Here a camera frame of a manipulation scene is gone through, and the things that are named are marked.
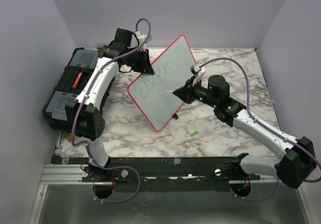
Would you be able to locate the aluminium extrusion rail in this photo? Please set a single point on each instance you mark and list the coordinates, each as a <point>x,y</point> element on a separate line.
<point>61,175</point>

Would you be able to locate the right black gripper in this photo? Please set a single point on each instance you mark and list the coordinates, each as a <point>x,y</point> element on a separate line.
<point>185,93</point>

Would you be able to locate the pink framed whiteboard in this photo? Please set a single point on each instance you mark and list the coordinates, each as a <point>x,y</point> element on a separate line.
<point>171,71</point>

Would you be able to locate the small yellow metal part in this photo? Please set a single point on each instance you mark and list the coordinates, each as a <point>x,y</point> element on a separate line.
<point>68,137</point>

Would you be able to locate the green marker cap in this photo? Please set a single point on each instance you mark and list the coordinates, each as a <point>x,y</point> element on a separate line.
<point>194,133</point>

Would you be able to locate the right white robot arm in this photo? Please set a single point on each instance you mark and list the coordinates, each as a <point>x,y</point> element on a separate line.
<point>294,158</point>

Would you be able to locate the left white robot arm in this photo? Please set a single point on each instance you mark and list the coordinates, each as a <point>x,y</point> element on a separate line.
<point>124,44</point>

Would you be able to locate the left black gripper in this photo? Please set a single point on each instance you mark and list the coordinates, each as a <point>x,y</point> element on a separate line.
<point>144,66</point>

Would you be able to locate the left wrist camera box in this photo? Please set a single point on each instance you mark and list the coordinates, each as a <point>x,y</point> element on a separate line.
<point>143,39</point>

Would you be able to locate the wire whiteboard stand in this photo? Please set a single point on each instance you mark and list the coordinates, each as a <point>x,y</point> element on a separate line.
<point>175,116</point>

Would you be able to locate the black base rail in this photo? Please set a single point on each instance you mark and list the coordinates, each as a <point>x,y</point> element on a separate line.
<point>160,174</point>

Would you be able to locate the blue tape piece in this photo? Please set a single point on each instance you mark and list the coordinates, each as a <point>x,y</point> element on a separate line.
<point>177,161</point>

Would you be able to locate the black toolbox with clear lids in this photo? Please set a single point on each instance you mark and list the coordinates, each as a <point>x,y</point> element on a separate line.
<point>65,91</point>

